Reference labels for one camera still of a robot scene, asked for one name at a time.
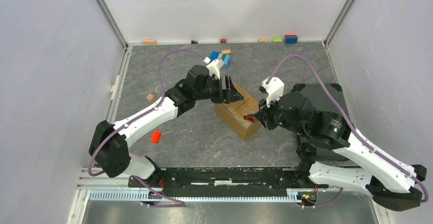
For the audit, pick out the red blue block at wall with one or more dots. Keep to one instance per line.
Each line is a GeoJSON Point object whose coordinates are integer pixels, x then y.
{"type": "Point", "coordinates": [290, 39]}

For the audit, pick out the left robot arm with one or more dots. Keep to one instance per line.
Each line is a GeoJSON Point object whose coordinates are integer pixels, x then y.
{"type": "Point", "coordinates": [110, 145]}

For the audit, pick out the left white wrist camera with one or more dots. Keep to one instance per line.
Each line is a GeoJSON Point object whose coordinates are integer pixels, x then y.
{"type": "Point", "coordinates": [214, 67]}

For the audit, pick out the blue green block stack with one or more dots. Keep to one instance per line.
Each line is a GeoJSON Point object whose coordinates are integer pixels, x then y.
{"type": "Point", "coordinates": [224, 57]}

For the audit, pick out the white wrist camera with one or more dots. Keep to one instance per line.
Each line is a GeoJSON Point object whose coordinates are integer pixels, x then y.
{"type": "Point", "coordinates": [273, 89]}
{"type": "Point", "coordinates": [214, 67]}

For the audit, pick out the tan block at wall left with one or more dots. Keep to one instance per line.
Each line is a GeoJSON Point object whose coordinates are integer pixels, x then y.
{"type": "Point", "coordinates": [149, 42]}

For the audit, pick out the white toothed cable duct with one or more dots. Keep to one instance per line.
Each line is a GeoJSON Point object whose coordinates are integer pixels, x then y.
{"type": "Point", "coordinates": [145, 196]}

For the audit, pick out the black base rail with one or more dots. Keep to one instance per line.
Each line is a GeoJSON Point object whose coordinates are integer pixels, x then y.
{"type": "Point", "coordinates": [226, 181]}

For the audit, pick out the brown cardboard express box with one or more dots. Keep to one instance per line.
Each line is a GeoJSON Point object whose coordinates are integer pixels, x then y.
{"type": "Point", "coordinates": [233, 114]}

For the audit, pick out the small tan cube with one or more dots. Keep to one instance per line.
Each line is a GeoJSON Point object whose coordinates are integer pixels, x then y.
{"type": "Point", "coordinates": [151, 97]}

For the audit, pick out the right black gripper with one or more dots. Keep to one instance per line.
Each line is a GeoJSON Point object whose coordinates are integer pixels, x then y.
{"type": "Point", "coordinates": [264, 114]}

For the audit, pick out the small red block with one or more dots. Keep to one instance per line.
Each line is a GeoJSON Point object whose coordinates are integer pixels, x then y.
{"type": "Point", "coordinates": [156, 137]}

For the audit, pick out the tan wooden block on stack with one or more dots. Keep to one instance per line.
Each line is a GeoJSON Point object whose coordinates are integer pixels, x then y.
{"type": "Point", "coordinates": [226, 51]}

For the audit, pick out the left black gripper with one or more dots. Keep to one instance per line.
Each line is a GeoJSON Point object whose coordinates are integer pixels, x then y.
{"type": "Point", "coordinates": [230, 95]}

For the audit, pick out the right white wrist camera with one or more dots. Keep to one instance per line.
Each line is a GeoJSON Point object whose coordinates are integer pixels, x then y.
{"type": "Point", "coordinates": [273, 89]}

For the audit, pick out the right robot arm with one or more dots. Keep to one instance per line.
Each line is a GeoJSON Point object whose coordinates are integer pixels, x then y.
{"type": "Point", "coordinates": [389, 182]}

